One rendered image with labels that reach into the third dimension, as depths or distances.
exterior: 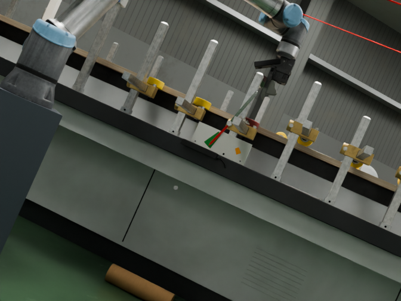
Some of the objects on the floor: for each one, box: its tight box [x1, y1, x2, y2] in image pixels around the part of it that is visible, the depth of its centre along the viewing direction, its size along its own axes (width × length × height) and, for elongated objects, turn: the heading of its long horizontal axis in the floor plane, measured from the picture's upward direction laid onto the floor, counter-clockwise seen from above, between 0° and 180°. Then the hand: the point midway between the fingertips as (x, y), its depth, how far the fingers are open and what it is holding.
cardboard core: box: [105, 263, 175, 301], centre depth 250 cm, size 30×8×8 cm, turn 170°
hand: (261, 95), depth 251 cm, fingers closed
